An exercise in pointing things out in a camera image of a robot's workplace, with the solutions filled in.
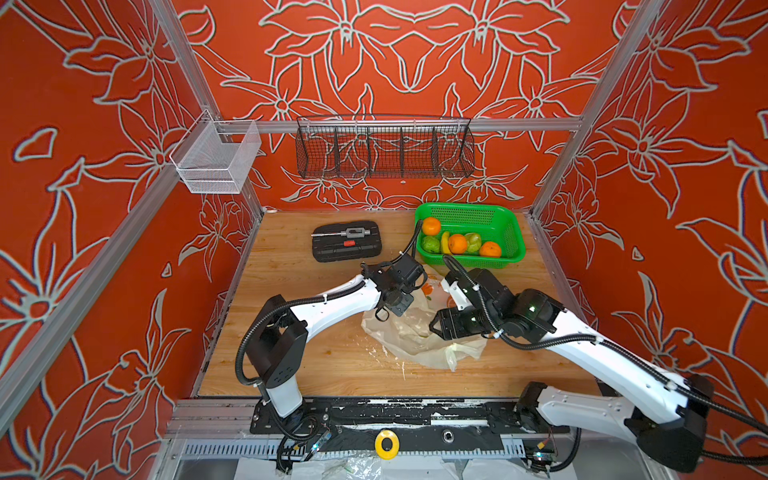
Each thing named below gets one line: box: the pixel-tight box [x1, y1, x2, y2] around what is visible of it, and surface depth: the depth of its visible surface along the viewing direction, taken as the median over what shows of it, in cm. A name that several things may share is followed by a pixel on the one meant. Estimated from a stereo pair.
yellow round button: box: [375, 429, 400, 461], surface depth 70 cm
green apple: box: [465, 232, 482, 253], surface depth 105 cm
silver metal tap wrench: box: [311, 228, 371, 239], surface depth 105 cm
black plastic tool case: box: [312, 221, 382, 263], surface depth 105 cm
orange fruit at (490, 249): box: [480, 241, 501, 258], surface depth 104 cm
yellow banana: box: [442, 231, 452, 255], surface depth 106 cm
